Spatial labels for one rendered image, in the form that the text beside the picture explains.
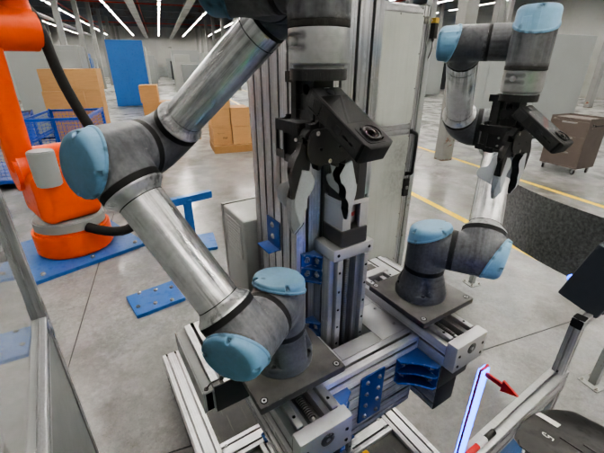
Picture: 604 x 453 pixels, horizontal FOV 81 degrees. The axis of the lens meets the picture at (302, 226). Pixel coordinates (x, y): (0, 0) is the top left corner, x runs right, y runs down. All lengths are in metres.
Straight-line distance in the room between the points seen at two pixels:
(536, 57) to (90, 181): 0.82
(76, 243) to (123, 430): 2.06
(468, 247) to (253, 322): 0.62
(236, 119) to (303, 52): 7.20
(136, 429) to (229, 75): 1.90
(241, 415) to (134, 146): 1.43
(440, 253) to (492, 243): 0.13
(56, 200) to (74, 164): 3.05
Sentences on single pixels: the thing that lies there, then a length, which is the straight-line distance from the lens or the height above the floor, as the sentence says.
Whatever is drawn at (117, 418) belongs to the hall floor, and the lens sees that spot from 2.31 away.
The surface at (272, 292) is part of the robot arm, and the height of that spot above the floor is 1.26.
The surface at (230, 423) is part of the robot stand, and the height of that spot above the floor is 0.21.
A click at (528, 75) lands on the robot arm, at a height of 1.66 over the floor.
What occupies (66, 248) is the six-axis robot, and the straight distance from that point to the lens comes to 3.87.
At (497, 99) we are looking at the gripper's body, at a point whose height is 1.62.
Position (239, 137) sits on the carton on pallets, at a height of 0.28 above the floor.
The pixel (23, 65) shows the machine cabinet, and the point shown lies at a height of 1.64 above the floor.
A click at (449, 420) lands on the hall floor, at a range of 2.23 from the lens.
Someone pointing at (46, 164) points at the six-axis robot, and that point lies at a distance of 3.61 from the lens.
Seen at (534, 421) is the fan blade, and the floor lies 1.17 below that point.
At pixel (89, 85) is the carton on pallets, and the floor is 1.31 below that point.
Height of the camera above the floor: 1.69
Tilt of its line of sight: 25 degrees down
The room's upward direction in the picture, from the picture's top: straight up
